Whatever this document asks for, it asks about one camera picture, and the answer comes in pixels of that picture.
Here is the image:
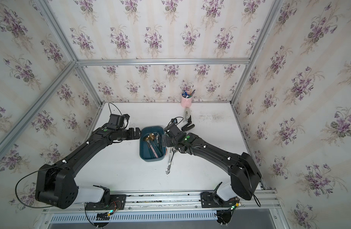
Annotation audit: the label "gold spoon green handle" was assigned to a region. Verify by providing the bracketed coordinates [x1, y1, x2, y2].
[146, 135, 155, 149]
[144, 133, 162, 157]

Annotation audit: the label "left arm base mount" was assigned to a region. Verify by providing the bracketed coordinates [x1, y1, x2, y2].
[85, 194, 127, 211]

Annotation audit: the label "silver spoon teal handle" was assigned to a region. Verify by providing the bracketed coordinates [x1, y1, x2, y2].
[146, 140, 158, 158]

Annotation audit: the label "small silver spoon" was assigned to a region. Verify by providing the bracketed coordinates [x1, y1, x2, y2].
[168, 148, 173, 165]

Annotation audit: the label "pink pen holder cup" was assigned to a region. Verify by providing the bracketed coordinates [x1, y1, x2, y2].
[181, 96, 192, 108]

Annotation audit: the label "large silver spoon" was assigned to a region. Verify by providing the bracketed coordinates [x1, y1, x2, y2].
[165, 147, 177, 175]

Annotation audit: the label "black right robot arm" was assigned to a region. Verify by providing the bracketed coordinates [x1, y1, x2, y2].
[165, 130, 262, 201]

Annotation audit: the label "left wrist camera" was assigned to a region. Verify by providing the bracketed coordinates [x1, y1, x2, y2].
[107, 114, 130, 130]

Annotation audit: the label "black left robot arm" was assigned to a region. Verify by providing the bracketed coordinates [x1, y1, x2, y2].
[35, 127, 141, 209]

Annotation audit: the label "teal plastic storage box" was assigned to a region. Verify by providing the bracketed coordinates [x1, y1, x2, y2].
[140, 126, 166, 162]

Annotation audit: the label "pens in cup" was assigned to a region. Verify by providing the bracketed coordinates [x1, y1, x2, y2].
[181, 88, 195, 98]

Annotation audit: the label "black stapler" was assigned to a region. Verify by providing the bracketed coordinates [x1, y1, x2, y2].
[181, 116, 195, 132]

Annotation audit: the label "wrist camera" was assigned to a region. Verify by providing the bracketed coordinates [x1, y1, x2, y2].
[164, 123, 181, 136]
[107, 114, 130, 130]

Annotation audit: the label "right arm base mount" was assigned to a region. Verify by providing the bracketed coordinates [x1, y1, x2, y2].
[200, 191, 240, 209]

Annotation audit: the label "white slotted cable duct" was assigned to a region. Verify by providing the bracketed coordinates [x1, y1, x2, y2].
[50, 210, 217, 224]

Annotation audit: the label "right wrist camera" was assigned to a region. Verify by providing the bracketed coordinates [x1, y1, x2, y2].
[164, 123, 181, 136]

